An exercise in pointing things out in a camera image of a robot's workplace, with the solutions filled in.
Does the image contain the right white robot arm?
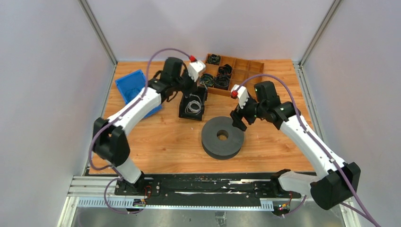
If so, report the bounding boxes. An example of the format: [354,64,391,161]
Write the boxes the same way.
[230,81,361,210]

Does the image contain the black plastic bin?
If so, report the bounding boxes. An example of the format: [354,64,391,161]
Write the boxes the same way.
[178,86,208,121]

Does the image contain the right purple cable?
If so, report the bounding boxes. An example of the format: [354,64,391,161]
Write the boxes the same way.
[231,74,381,227]

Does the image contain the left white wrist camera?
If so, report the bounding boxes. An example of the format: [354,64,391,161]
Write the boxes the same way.
[187,61,206,82]

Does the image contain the white thin wire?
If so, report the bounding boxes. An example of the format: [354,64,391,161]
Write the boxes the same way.
[184,94,204,114]

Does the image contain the blue plastic bin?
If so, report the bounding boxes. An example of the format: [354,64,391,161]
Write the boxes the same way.
[115,70,145,105]

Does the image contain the thin wires in blue bin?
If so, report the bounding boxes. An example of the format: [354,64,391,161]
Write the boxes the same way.
[124,87,143,102]

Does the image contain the purple cable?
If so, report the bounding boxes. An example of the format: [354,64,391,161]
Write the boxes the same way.
[88,48,197,215]
[231,74,381,227]

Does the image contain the wooden compartment tray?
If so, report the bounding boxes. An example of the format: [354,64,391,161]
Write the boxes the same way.
[198,53,264,96]

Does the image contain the black cable spool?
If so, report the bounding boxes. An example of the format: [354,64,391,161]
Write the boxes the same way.
[201,116,244,160]

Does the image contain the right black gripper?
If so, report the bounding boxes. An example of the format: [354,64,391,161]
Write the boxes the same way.
[230,92,266,131]

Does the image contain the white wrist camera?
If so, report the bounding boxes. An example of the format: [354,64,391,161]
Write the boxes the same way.
[231,84,249,109]
[187,61,206,82]

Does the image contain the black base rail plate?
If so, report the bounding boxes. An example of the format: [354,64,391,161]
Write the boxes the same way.
[114,173,301,207]

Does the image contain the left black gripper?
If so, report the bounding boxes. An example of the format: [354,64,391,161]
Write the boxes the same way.
[173,68,200,98]

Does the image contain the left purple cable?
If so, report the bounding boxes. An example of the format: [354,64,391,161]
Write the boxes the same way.
[88,48,197,215]

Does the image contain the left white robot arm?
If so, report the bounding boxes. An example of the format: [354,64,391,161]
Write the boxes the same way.
[90,56,206,195]

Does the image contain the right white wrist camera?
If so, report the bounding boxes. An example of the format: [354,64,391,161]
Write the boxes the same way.
[231,84,249,109]

